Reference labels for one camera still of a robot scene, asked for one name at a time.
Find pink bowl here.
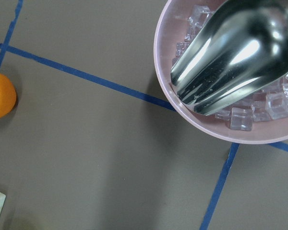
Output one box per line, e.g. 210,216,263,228
154,0,288,144

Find orange fruit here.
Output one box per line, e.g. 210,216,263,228
0,73,17,118

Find clear plastic ice cubes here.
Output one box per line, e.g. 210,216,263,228
171,5,288,132

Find metal ice scoop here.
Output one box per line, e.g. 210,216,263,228
170,0,288,116

